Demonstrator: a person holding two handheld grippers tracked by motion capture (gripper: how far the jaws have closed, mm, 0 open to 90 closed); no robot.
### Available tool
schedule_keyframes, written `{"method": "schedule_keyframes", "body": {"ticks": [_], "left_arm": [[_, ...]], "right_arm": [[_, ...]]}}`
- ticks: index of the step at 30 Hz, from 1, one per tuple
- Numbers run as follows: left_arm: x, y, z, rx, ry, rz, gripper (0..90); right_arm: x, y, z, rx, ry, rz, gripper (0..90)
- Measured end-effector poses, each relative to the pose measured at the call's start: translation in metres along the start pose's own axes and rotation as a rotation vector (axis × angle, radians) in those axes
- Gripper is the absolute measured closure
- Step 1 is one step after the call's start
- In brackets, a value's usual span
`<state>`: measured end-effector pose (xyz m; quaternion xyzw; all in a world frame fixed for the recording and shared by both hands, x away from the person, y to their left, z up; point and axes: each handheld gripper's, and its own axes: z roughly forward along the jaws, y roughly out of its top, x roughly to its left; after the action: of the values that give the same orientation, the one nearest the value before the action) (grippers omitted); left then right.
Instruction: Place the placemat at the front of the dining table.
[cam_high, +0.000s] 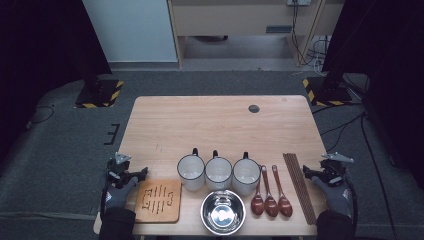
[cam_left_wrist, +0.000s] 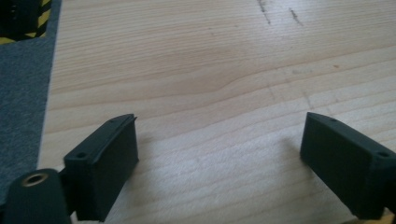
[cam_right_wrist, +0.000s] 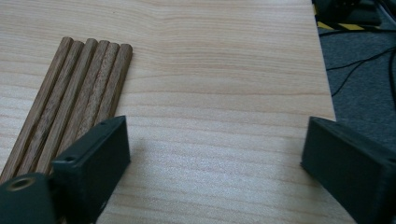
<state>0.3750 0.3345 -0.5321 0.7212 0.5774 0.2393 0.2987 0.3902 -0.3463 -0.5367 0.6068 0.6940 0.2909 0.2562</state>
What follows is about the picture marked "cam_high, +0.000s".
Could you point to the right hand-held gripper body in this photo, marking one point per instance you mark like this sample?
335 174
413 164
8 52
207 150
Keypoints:
333 170

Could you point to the row of brown chopsticks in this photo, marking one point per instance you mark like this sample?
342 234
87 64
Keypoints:
300 186

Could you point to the square wooden coaster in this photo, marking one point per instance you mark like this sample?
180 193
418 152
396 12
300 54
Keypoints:
160 206

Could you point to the stainless steel bowl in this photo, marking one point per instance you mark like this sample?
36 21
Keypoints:
222 213

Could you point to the white mug with black rim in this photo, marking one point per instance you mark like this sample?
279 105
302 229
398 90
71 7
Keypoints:
191 171
218 173
246 175

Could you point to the person's right hand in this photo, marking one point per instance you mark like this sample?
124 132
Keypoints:
336 200

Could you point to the beige wooden desk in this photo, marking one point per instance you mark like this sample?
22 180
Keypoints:
233 20

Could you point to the black curtain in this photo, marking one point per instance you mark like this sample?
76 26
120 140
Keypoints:
40 50
393 50

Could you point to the person's left hand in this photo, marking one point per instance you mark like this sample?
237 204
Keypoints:
118 198

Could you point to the black stand with striped base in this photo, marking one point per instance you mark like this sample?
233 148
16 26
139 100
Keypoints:
328 91
100 95

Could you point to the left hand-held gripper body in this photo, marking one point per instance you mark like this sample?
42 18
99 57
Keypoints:
118 166

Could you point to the white cabinet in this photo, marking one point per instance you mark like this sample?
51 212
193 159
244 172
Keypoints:
130 30

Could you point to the white power strip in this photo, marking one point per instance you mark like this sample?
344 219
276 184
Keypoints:
299 2

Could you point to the grey round table grommet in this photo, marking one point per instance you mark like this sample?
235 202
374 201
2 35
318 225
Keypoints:
254 108

